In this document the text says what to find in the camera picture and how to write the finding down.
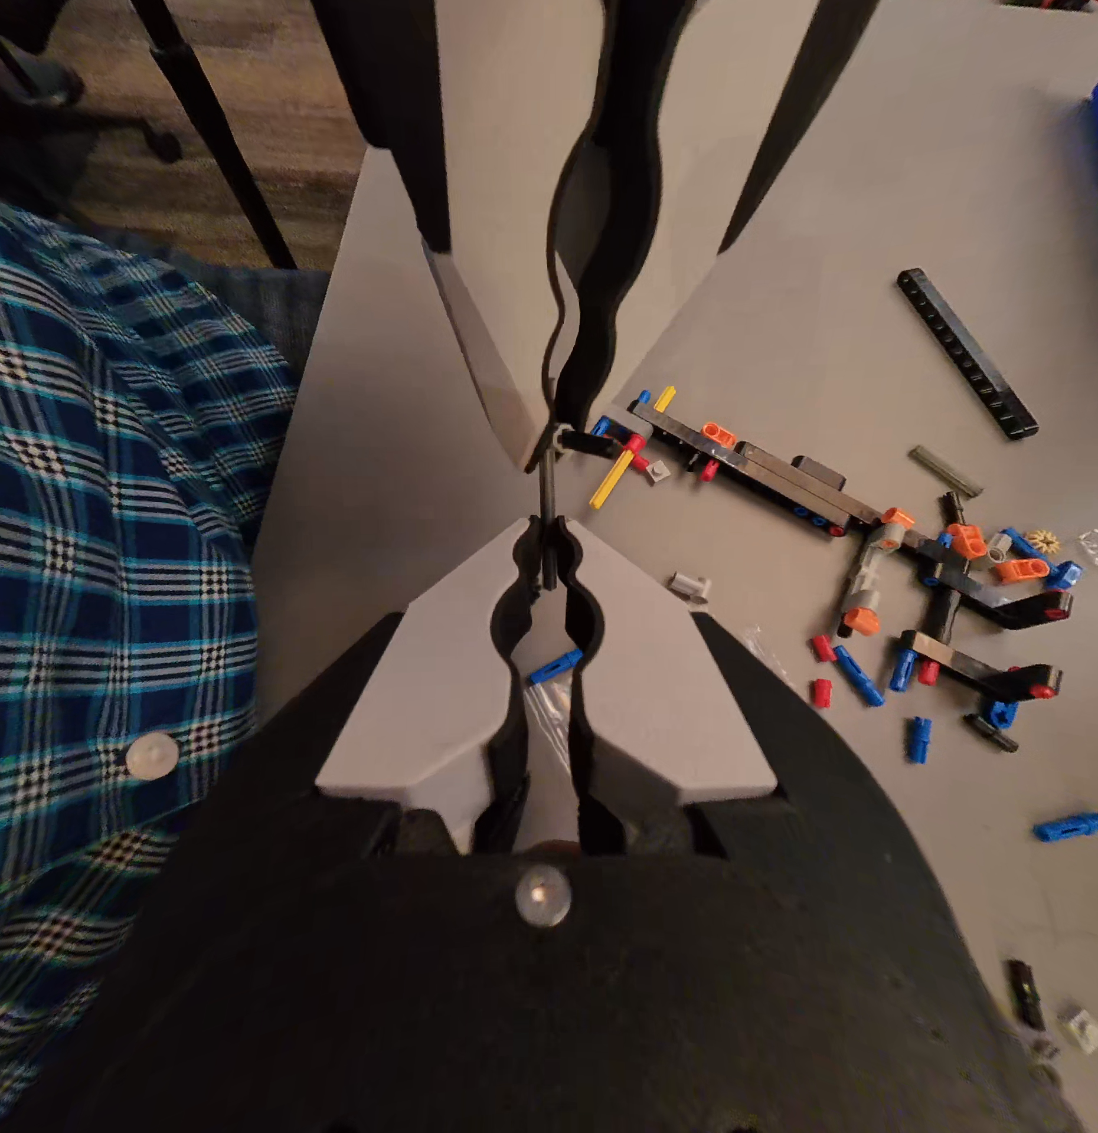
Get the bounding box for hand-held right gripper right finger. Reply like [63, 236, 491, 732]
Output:
[554, 516, 777, 854]

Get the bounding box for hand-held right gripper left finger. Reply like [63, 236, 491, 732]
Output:
[316, 520, 543, 854]

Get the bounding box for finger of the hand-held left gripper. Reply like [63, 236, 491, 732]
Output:
[556, 0, 820, 437]
[426, 0, 607, 469]

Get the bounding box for black axle grey connector assembly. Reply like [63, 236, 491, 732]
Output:
[535, 421, 610, 592]

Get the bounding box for long black lego beam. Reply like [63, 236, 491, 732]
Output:
[897, 267, 1039, 442]

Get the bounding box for dark grey lego axle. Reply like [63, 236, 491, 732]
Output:
[909, 445, 986, 498]

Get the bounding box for blue lego axle with connector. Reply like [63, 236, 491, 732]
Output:
[1000, 528, 1084, 591]

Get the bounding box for black lego pin connector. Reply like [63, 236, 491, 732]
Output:
[1009, 960, 1046, 1032]

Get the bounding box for large clear plastic bag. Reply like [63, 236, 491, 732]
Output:
[522, 623, 791, 772]

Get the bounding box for black office chair base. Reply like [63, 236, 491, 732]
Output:
[0, 0, 299, 271]

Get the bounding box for person's plaid shirt torso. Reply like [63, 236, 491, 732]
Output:
[0, 190, 303, 1133]

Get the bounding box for black lego frame assembly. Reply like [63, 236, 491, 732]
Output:
[590, 385, 1074, 728]

